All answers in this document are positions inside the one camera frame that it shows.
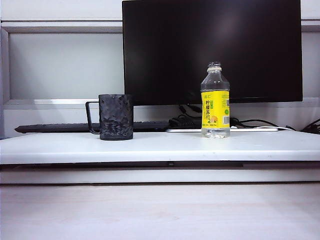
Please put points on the black computer monitor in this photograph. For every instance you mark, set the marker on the black computer monitor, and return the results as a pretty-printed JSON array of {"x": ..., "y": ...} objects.
[{"x": 175, "y": 50}]

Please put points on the black textured mug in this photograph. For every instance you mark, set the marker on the black textured mug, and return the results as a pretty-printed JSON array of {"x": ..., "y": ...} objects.
[{"x": 116, "y": 117}]

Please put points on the black power adapter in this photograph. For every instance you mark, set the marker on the black power adapter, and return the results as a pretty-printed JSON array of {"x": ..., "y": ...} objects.
[{"x": 183, "y": 122}]

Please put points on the black keyboard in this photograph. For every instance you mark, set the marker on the black keyboard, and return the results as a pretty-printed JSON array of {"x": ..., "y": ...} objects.
[{"x": 55, "y": 127}]

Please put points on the white raised platform board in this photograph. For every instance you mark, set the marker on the white raised platform board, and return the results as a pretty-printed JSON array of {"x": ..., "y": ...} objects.
[{"x": 160, "y": 147}]

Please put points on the clear bottle yellow label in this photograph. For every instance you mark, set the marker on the clear bottle yellow label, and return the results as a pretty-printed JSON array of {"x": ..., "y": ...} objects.
[{"x": 215, "y": 110}]

